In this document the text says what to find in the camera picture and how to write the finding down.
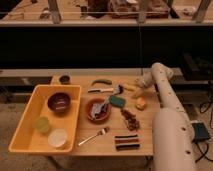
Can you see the brown grape bunch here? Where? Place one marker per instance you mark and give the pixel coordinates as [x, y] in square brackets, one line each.
[130, 120]

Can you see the green plastic cup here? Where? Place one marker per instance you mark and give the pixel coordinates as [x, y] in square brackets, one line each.
[42, 125]

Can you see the dark brush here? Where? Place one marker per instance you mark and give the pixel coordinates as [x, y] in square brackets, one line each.
[118, 90]

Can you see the small knife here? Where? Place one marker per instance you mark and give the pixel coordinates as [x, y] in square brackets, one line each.
[101, 90]

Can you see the orange fruit toy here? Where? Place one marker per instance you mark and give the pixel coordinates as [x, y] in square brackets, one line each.
[141, 103]

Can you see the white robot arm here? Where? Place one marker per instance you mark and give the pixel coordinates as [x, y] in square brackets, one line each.
[172, 130]

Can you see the white plastic cup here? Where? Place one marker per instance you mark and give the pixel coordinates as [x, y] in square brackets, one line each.
[58, 138]

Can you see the yellow banana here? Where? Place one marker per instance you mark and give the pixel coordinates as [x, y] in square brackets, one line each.
[137, 91]

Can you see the silver fork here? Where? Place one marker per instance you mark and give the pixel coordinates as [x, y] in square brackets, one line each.
[103, 131]

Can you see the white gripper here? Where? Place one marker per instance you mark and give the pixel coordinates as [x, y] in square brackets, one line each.
[141, 83]

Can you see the orange plate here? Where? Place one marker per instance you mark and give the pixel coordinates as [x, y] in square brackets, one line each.
[88, 108]

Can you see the teal sponge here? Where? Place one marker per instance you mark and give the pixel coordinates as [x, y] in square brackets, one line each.
[117, 101]

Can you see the grey crumpled cloth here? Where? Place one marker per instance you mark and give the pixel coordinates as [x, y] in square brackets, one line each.
[98, 110]

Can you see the black power box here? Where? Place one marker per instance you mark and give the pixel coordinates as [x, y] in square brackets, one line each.
[201, 132]

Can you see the dark small cup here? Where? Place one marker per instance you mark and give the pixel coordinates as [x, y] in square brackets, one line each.
[65, 79]

